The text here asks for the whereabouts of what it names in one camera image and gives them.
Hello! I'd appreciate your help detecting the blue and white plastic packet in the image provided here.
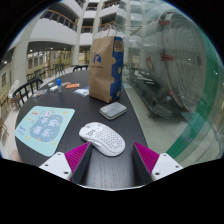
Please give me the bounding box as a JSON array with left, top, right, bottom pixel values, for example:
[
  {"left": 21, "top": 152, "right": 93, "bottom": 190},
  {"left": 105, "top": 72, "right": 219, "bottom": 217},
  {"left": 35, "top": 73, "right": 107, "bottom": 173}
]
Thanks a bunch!
[{"left": 73, "top": 86, "right": 90, "bottom": 98}]

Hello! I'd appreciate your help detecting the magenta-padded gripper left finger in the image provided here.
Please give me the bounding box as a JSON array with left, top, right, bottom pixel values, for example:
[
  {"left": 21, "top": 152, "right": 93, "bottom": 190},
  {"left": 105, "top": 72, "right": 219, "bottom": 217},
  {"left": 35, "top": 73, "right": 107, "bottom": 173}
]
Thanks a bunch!
[{"left": 39, "top": 141, "right": 94, "bottom": 185}]

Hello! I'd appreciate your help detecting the white perforated computer mouse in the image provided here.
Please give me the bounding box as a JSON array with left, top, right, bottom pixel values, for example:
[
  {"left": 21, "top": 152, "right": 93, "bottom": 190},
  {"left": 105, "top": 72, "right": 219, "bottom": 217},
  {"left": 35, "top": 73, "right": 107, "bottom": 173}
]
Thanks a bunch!
[{"left": 78, "top": 121, "right": 126, "bottom": 158}]

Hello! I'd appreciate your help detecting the light blue printed mouse pad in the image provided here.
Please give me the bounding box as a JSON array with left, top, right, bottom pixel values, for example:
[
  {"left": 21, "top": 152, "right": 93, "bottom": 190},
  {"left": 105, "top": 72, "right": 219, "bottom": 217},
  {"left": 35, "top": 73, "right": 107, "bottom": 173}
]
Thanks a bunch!
[{"left": 14, "top": 105, "right": 76, "bottom": 158}]

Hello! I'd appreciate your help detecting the small blue-capped bottle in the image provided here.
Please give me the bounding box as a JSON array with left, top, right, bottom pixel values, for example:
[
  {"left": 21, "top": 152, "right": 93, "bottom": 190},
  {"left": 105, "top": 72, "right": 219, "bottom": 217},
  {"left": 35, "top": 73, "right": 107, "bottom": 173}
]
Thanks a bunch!
[{"left": 56, "top": 78, "right": 63, "bottom": 94}]

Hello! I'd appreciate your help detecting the group of dark chairs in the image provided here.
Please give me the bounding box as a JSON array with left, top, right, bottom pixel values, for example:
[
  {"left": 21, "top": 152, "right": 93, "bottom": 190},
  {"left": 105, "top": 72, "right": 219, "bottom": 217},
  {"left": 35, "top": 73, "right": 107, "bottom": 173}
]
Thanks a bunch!
[{"left": 26, "top": 63, "right": 67, "bottom": 83}]

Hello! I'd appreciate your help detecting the clear plastic packet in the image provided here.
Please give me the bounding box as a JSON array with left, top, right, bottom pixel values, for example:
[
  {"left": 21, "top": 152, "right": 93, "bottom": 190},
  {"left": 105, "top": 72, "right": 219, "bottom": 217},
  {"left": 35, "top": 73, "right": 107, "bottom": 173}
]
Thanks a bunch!
[{"left": 32, "top": 88, "right": 49, "bottom": 99}]

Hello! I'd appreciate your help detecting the black spindle-back chair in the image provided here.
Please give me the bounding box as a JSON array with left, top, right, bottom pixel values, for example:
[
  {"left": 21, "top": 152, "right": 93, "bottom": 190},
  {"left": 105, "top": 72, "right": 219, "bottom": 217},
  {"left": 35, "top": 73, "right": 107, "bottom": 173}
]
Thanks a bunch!
[
  {"left": 11, "top": 77, "right": 44, "bottom": 111},
  {"left": 72, "top": 64, "right": 90, "bottom": 73}
]

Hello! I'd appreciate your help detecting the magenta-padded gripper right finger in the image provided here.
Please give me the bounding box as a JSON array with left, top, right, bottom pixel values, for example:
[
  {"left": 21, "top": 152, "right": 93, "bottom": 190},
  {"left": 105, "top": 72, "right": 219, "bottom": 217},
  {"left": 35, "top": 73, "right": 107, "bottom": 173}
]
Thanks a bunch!
[{"left": 131, "top": 141, "right": 184, "bottom": 185}]

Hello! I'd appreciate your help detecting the flat orange card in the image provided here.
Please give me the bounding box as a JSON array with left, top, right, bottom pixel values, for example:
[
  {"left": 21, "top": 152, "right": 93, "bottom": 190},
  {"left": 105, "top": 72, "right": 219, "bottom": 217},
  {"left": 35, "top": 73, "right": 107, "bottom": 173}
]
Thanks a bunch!
[{"left": 65, "top": 82, "right": 81, "bottom": 90}]

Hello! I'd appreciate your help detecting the white chair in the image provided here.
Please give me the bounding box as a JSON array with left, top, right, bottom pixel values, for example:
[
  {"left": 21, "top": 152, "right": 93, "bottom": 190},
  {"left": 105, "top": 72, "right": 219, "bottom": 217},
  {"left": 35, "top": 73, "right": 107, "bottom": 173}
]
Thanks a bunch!
[{"left": 7, "top": 79, "right": 21, "bottom": 99}]

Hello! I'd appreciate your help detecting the small flat grey case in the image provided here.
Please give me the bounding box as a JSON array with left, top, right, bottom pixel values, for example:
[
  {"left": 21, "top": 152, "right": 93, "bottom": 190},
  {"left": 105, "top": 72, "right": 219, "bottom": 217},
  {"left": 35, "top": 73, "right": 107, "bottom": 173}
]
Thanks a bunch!
[{"left": 99, "top": 101, "right": 128, "bottom": 121}]

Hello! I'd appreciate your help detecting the brown and blue paper bag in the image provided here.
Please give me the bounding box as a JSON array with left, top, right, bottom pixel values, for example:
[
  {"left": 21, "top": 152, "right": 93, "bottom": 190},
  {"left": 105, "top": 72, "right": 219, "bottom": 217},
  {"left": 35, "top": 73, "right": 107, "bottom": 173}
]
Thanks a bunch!
[{"left": 88, "top": 35, "right": 124, "bottom": 104}]

